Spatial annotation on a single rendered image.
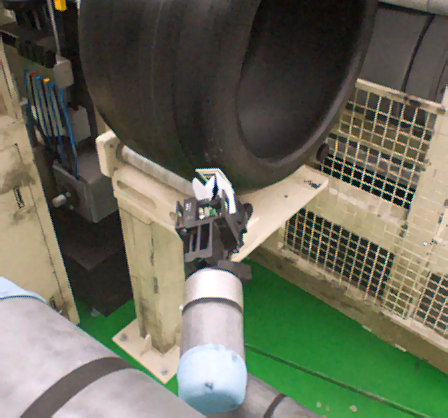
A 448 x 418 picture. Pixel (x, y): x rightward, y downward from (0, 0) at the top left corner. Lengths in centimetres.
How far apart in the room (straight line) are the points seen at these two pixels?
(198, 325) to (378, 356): 137
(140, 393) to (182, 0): 53
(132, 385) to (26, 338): 6
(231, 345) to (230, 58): 38
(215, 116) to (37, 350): 51
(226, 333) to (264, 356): 126
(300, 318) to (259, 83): 101
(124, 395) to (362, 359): 164
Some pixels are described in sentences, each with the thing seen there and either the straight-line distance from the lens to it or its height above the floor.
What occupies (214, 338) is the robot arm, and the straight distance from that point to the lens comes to 57.
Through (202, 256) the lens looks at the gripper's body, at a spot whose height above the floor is 108.
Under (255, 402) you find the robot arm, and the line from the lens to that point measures 64.
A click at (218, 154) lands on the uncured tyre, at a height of 109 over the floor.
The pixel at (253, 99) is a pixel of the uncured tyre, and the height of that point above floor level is 96.
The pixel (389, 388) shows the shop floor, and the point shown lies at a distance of 184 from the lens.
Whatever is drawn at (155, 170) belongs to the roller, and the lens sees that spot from 105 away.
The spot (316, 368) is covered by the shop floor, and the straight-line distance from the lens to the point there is 182.
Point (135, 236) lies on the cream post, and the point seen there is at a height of 54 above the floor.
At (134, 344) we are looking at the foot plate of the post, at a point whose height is 1.
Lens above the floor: 151
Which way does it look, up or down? 39 degrees down
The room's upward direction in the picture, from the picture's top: straight up
